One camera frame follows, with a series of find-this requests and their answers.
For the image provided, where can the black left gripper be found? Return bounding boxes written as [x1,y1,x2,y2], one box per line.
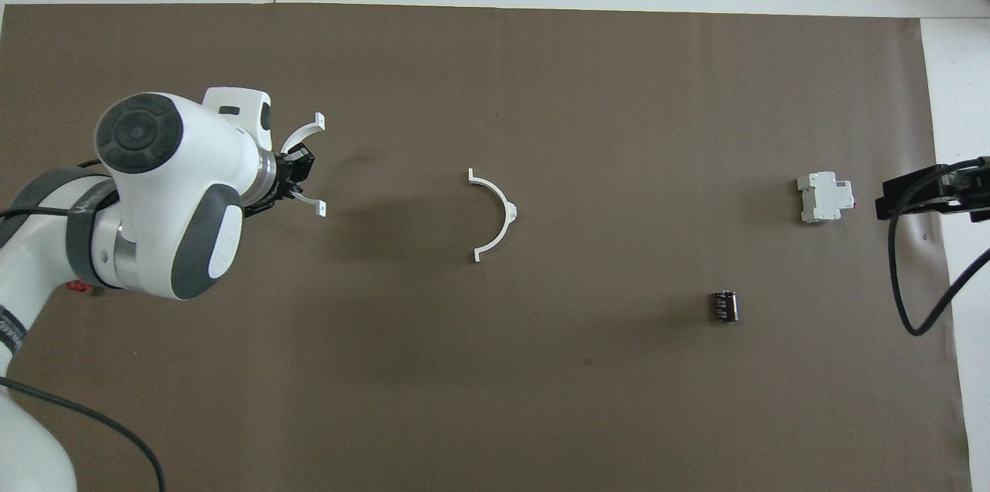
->
[275,145,316,204]

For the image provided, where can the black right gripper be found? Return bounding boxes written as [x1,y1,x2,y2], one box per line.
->
[875,157,990,224]

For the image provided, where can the white half ring pipe clamp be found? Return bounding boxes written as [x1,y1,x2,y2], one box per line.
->
[278,113,327,216]
[467,168,517,264]

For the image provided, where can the grey circuit breaker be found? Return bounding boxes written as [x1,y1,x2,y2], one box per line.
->
[797,171,855,224]

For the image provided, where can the black cylindrical capacitor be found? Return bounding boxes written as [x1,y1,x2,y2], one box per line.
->
[710,289,739,323]

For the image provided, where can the brown paper mat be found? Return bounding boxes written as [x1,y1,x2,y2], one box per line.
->
[0,3,974,492]

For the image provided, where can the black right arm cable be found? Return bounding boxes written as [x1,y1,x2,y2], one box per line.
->
[886,158,990,337]

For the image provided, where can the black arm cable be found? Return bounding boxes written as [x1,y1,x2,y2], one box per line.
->
[0,159,167,492]
[886,158,990,337]

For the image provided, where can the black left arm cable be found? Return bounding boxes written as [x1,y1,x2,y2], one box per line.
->
[0,159,167,492]

